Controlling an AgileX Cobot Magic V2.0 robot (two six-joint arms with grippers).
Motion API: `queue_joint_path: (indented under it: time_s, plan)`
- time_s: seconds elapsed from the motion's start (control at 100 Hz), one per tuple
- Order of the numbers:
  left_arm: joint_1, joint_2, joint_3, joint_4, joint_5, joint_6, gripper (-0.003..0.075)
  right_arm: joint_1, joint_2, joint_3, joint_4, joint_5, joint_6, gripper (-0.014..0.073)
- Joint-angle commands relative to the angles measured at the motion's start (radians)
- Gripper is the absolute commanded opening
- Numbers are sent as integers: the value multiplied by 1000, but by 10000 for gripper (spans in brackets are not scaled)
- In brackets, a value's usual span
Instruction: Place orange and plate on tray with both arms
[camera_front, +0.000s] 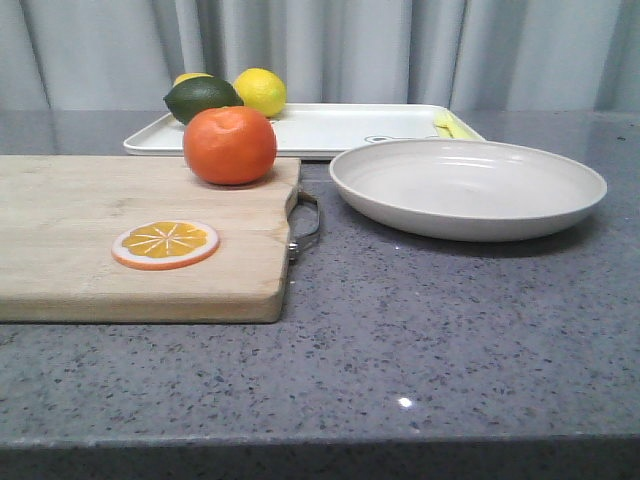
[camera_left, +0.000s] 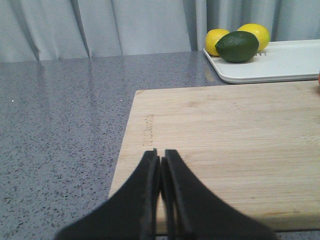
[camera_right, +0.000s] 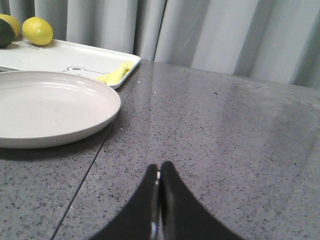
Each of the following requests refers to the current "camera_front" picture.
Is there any orange mandarin fruit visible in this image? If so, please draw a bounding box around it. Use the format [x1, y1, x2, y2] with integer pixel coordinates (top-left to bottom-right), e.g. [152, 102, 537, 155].
[183, 106, 277, 185]

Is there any beige round plate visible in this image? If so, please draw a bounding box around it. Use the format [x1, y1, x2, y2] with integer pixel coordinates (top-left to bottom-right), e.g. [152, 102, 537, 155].
[329, 139, 607, 242]

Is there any white bear tray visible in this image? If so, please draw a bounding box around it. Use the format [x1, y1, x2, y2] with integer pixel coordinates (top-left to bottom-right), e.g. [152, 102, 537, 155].
[123, 103, 486, 162]

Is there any orange slice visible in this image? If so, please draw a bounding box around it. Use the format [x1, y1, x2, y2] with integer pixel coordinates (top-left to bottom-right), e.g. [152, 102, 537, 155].
[111, 220, 220, 271]

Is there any yellow lemon right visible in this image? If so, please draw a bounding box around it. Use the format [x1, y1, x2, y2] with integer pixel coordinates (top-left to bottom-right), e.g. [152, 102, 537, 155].
[233, 68, 287, 118]

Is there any yellow lemon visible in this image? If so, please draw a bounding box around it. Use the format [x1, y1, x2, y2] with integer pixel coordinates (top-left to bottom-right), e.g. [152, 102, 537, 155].
[173, 72, 212, 86]
[233, 68, 287, 118]

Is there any yellow plastic fork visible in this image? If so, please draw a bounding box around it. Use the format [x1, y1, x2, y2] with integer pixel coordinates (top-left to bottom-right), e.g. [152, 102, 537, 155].
[433, 110, 483, 140]

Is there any dark green lime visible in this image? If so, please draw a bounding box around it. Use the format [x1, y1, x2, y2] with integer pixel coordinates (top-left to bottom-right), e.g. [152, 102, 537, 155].
[163, 76, 244, 125]

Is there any yellow lemon left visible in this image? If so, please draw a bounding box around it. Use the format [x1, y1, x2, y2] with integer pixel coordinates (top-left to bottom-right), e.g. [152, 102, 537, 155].
[173, 72, 212, 86]

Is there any wooden cutting board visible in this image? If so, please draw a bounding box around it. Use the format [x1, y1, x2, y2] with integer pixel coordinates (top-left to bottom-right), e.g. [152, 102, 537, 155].
[1, 155, 320, 323]

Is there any grey curtain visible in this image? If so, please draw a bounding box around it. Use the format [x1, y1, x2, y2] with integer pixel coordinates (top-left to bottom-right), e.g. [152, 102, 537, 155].
[1, 1, 639, 111]

